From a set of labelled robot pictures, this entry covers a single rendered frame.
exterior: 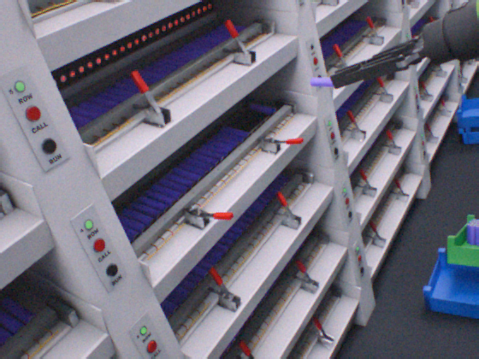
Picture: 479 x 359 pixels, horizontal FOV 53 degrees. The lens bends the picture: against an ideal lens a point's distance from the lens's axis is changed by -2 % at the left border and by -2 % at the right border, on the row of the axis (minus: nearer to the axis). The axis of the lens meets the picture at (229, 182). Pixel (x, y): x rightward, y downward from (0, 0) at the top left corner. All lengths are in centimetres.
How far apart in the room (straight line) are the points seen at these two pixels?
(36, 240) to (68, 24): 27
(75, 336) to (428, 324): 107
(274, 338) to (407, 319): 53
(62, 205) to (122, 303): 17
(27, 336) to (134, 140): 31
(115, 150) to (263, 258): 45
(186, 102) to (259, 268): 39
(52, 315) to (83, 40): 38
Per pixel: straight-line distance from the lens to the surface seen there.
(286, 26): 111
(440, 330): 151
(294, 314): 118
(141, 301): 74
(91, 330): 73
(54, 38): 65
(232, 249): 103
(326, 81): 103
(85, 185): 65
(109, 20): 71
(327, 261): 130
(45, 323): 73
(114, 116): 77
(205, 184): 90
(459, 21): 89
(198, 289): 96
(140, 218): 85
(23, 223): 63
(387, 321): 155
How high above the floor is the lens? 110
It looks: 26 degrees down
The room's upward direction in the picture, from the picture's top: 19 degrees counter-clockwise
